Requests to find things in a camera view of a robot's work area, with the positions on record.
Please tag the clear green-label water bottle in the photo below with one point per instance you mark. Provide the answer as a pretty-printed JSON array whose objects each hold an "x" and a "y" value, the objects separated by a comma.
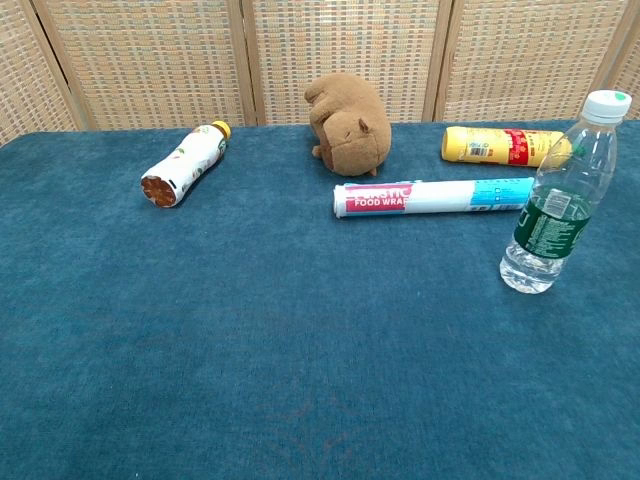
[{"x": 552, "y": 225}]

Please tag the white yellow-cap drink bottle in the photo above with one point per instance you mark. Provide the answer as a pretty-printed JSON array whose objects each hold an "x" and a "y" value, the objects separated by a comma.
[{"x": 192, "y": 162}]

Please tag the yellow red-label bottle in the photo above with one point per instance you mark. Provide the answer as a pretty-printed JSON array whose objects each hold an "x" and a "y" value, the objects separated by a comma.
[{"x": 495, "y": 145}]

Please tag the blue table cloth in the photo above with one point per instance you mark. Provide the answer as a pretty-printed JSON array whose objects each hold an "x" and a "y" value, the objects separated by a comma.
[{"x": 280, "y": 325}]

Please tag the brown capybara plush toy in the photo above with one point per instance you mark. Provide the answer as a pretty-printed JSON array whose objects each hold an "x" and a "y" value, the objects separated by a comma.
[{"x": 350, "y": 130}]

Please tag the plastic food wrap box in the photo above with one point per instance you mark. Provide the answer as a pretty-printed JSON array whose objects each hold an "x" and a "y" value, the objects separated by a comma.
[{"x": 430, "y": 197}]

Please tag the woven folding screen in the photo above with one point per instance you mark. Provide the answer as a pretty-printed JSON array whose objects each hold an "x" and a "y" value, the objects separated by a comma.
[{"x": 320, "y": 55}]

